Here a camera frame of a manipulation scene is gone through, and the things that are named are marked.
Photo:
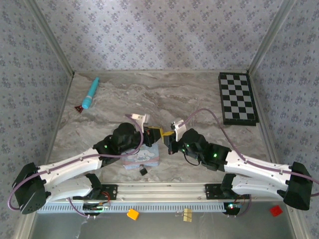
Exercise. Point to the tan binder clip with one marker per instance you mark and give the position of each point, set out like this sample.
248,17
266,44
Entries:
187,214

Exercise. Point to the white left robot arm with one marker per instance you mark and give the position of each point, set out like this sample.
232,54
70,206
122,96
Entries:
74,161

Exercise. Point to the small black padlock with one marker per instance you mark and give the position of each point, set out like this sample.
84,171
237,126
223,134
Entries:
142,171

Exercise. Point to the black grey checkerboard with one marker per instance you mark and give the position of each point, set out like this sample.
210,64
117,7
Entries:
238,99

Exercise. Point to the turquoise plastic pen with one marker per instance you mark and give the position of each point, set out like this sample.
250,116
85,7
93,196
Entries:
90,94

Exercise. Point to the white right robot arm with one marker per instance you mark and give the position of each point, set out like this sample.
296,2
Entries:
261,166

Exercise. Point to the orange plastic block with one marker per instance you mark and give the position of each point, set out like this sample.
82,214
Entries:
133,214

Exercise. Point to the aluminium mounting rail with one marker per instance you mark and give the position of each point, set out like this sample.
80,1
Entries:
159,191

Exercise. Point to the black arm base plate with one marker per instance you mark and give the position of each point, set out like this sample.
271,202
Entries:
109,191
211,190

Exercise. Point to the pastel cartoon storage box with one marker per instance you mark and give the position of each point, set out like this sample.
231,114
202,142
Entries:
147,156

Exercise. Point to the aluminium frame post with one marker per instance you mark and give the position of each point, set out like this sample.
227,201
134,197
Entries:
271,37
51,37

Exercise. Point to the red plastic block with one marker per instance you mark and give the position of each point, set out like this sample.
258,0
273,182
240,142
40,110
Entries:
276,211

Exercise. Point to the small controller circuit board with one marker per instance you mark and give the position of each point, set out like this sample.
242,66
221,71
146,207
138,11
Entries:
233,206
97,207

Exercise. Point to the small red triangle piece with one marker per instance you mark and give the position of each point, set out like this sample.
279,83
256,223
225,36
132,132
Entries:
79,108

